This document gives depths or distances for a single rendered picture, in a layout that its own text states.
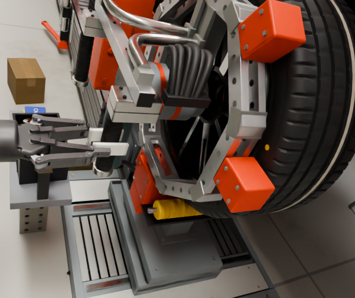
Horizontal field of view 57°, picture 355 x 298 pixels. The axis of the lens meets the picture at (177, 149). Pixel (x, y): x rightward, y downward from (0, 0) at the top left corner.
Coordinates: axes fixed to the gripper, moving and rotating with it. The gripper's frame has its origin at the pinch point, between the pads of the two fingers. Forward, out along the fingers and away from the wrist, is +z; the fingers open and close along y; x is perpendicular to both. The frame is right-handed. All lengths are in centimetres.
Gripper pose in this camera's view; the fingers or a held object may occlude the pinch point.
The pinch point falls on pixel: (108, 141)
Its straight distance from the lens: 67.5
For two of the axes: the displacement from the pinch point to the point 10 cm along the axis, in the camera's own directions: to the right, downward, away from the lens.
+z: 8.9, 0.0, 4.5
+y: 3.3, 6.9, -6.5
